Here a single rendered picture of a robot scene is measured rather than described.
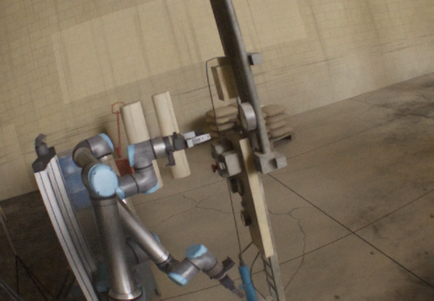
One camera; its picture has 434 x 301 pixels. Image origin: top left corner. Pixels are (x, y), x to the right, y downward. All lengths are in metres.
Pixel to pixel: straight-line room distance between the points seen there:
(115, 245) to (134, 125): 5.55
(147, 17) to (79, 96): 2.02
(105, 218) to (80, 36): 7.84
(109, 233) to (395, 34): 10.42
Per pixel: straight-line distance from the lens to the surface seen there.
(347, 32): 10.90
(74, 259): 2.25
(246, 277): 2.52
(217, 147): 2.19
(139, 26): 9.56
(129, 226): 2.08
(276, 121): 8.15
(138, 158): 2.15
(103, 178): 1.83
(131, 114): 7.35
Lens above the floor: 2.12
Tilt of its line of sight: 11 degrees down
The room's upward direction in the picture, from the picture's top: 14 degrees counter-clockwise
